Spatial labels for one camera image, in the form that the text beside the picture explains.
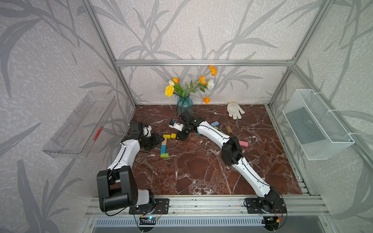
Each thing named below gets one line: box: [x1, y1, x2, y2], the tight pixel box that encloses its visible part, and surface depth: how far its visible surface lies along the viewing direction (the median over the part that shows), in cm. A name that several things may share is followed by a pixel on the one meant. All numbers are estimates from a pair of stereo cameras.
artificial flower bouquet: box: [165, 65, 218, 104], surface depth 98 cm
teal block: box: [160, 144, 167, 154], surface depth 96 cm
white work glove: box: [226, 101, 246, 120], surface depth 118 cm
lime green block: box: [160, 153, 170, 158], surface depth 93 cm
